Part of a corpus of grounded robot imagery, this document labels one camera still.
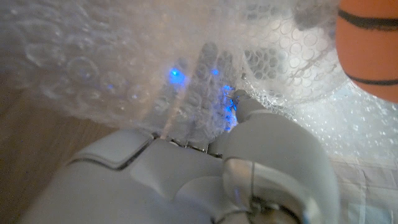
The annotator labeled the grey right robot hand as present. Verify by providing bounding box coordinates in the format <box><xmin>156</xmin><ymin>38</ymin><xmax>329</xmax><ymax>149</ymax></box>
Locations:
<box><xmin>18</xmin><ymin>42</ymin><xmax>340</xmax><ymax>224</ymax></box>

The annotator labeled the clear bubble wrap sheet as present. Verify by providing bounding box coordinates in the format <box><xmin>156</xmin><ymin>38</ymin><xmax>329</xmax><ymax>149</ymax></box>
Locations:
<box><xmin>0</xmin><ymin>0</ymin><xmax>398</xmax><ymax>169</ymax></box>

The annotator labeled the printed window backdrop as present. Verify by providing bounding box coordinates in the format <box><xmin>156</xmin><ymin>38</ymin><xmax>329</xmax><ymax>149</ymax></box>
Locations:
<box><xmin>329</xmin><ymin>155</ymin><xmax>398</xmax><ymax>224</ymax></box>

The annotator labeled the orange mini basketball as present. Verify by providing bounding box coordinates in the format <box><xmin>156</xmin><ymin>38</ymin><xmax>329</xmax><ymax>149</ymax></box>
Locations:
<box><xmin>335</xmin><ymin>0</ymin><xmax>398</xmax><ymax>104</ymax></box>

